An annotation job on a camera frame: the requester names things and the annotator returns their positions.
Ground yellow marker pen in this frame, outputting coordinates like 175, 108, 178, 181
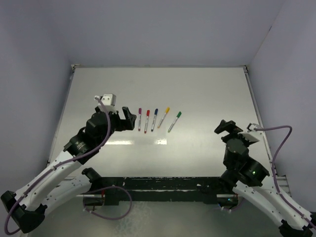
157, 112, 167, 128

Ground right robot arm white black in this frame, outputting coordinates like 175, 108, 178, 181
214, 120, 316, 237

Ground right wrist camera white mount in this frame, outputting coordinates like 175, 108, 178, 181
239, 123, 263, 143

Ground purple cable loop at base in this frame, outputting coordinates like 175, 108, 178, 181
82, 185, 133, 220

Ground magenta marker pen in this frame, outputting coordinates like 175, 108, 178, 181
138, 113, 142, 131

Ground green marker pen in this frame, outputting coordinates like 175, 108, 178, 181
168, 117, 178, 133

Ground blue marker pen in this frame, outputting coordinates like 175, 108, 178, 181
151, 114, 157, 132

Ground aluminium rail right table edge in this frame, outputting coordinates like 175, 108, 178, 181
243, 66, 273, 164

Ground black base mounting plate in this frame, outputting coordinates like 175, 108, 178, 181
89, 177, 241, 208

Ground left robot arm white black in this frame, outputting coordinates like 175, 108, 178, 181
0, 107, 137, 236

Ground red marker pen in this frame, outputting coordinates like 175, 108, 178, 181
144, 115, 149, 134

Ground aluminium rail front edge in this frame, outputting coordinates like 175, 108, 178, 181
276, 175, 291, 195

